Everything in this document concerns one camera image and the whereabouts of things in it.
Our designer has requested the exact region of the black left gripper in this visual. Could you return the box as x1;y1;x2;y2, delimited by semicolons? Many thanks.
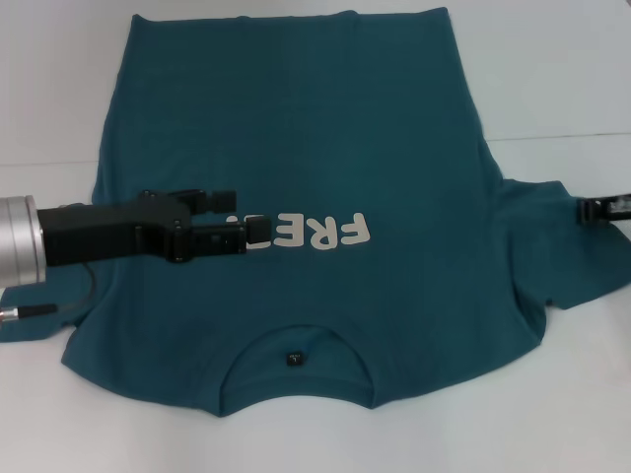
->
36;187;274;265

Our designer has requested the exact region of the teal t-shirt with FREE print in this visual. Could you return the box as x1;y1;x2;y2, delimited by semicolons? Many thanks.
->
0;7;627;420

